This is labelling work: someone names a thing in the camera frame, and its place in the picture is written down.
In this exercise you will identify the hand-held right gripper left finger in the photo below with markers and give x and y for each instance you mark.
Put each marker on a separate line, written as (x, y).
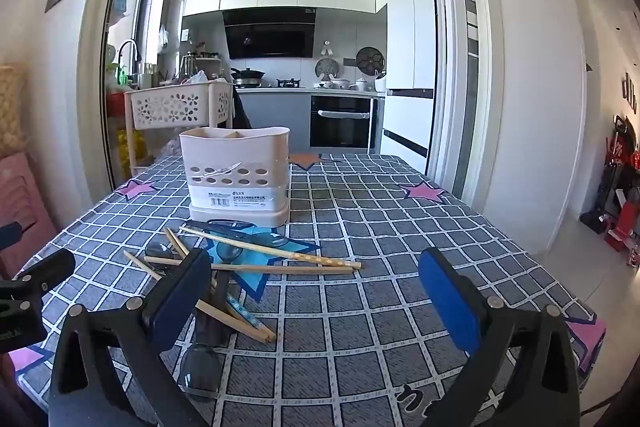
(180, 302)

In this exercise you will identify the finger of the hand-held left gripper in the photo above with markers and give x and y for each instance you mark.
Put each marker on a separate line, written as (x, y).
(9, 235)
(47, 268)

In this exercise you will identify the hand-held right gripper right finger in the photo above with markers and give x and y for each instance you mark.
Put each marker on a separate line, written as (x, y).
(447, 302)

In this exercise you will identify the plain bamboo chopstick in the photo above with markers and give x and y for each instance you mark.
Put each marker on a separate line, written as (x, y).
(280, 268)
(176, 243)
(145, 266)

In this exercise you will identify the dark translucent spoon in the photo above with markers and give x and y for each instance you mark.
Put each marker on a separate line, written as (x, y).
(197, 224)
(160, 250)
(200, 372)

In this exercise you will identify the yellow flower patterned chopstick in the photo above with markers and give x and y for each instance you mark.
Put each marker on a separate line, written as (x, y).
(300, 253)

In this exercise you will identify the white perforated utensil holder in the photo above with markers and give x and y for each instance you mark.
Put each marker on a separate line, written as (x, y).
(235, 147)

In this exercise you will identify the pink plastic stool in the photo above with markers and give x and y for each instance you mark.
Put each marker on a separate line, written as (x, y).
(20, 187)

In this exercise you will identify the grey checked star tablecloth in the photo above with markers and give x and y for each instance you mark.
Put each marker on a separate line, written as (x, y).
(350, 332)

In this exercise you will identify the beige beaded cushion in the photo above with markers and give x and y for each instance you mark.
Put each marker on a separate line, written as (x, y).
(10, 107)

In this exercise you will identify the yellow packaging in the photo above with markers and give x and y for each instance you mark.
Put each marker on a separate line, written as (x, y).
(127, 149)

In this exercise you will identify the red plastic basket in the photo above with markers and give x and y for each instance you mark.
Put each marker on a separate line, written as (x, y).
(117, 104)

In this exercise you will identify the beige perforated storage cart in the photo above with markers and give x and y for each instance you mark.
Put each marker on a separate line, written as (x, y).
(175, 107)

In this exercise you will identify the black hanging garment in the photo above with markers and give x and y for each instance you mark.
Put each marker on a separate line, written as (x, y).
(241, 112)

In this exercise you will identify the red and black appliance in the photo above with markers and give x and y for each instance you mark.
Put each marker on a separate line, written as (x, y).
(615, 187)

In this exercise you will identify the grey kitchen counter cabinet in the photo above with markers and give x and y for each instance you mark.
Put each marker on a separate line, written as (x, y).
(275, 117)

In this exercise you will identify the black built-in oven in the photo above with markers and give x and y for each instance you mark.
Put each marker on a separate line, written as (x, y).
(340, 122)

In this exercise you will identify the curved kitchen faucet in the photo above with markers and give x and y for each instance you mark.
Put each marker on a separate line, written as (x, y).
(126, 49)

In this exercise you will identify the white plastic bag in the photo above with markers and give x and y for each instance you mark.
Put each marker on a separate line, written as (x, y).
(200, 77)

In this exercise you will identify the white rice cooker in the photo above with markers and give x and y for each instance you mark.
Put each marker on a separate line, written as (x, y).
(380, 82)

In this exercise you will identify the white cooking pot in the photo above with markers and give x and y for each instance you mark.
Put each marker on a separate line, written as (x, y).
(340, 83)
(361, 84)

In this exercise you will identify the black wok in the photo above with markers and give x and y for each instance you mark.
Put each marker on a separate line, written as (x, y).
(247, 73)

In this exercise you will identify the gas stove burner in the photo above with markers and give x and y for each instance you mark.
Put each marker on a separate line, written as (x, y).
(290, 82)

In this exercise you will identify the countertop spice rack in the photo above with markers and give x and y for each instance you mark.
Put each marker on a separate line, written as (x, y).
(200, 57)

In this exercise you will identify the hanging clear plastic bag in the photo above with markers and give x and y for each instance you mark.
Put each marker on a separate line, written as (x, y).
(163, 36)

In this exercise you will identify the dark round steamer rack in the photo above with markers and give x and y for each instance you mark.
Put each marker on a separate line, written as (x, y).
(370, 59)

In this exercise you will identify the white refrigerator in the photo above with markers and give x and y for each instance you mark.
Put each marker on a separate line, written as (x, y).
(405, 47)

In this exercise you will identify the grey round steamer rack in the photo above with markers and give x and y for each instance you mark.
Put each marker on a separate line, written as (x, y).
(326, 68)

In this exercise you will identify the black range hood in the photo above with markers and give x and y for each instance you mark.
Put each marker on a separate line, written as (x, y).
(270, 34)

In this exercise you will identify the dark wall decoration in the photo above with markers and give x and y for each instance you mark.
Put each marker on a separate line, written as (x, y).
(629, 92)

